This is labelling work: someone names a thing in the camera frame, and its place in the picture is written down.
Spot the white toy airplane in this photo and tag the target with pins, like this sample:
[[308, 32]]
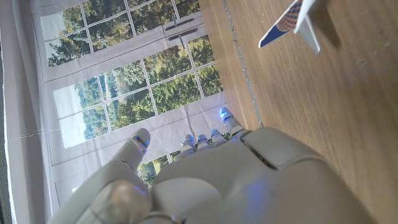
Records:
[[292, 18]]

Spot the printed window backdrop cloth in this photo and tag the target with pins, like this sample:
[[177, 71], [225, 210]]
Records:
[[124, 81]]

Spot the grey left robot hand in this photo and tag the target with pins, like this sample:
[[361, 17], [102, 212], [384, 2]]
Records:
[[236, 180]]

